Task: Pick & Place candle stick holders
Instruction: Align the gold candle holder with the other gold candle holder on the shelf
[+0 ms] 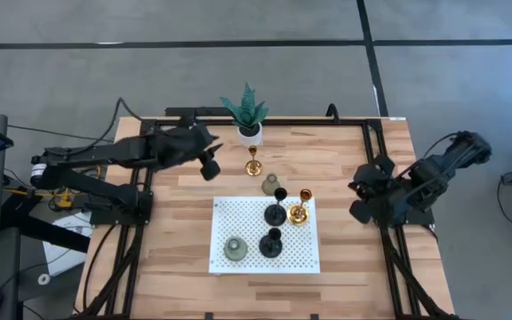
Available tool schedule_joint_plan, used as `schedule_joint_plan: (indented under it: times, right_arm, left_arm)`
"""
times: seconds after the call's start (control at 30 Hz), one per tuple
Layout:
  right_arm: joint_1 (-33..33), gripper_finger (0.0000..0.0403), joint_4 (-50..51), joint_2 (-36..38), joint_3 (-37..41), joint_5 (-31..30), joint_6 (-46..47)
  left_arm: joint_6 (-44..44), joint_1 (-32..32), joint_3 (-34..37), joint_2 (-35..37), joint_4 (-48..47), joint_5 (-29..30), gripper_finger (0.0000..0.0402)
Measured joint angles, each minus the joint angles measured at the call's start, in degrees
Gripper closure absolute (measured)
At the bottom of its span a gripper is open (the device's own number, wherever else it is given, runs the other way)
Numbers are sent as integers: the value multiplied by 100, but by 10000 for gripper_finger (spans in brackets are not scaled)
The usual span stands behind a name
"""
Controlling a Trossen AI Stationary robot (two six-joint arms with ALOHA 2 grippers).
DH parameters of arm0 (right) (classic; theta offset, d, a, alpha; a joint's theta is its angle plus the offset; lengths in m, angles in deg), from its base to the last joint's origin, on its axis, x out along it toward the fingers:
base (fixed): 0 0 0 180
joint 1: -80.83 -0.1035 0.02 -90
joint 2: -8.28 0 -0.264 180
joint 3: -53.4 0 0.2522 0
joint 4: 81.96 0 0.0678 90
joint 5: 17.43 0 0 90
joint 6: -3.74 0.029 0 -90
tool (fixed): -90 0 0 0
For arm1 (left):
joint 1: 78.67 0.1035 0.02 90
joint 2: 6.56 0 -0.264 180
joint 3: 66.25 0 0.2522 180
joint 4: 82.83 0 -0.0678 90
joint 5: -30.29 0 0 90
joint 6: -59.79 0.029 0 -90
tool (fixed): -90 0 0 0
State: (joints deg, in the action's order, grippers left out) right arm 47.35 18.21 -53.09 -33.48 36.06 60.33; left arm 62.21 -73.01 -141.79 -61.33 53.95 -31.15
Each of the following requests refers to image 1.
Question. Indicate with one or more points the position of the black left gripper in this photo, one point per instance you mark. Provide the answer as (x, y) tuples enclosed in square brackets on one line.
[(189, 142)]

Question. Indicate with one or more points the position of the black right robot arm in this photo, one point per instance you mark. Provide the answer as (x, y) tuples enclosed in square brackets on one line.
[(442, 169)]

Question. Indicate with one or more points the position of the white paper sheet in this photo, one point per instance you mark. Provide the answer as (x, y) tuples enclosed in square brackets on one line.
[(60, 258)]

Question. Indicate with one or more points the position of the tall black candlestick holder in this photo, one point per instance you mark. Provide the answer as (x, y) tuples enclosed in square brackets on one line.
[(275, 215)]

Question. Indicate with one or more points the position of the tall gold candlestick holder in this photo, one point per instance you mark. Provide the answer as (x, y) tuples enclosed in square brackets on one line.
[(298, 215)]

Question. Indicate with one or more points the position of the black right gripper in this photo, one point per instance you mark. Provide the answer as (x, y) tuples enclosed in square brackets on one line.
[(382, 165)]

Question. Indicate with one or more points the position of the short black candlestick holder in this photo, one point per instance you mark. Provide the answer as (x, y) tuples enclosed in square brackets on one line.
[(270, 249)]

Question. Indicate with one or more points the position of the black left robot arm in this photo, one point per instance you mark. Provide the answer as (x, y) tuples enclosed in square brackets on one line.
[(105, 153)]

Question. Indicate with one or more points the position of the olive round vase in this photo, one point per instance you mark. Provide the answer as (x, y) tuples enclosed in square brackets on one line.
[(270, 186)]

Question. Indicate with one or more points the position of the grey-green vase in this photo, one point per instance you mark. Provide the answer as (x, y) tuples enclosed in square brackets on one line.
[(235, 251)]

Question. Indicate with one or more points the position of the black hook bracket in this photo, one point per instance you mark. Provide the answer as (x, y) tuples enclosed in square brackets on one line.
[(332, 113)]

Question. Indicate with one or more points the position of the yellow clamp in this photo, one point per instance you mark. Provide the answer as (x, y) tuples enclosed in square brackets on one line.
[(64, 202)]

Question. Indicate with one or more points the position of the green plant in white pot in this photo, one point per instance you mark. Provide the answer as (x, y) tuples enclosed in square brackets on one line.
[(249, 135)]

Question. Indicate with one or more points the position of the white tape roll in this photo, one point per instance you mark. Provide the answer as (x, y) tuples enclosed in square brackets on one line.
[(39, 279)]

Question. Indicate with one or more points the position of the white perforated metal shelf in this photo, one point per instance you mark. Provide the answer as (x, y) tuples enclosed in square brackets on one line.
[(242, 218)]

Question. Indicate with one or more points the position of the black desk frame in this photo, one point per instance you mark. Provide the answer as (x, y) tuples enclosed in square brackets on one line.
[(51, 233)]

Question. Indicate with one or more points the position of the short gold candlestick holder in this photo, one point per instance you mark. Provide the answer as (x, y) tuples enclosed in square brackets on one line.
[(253, 168)]

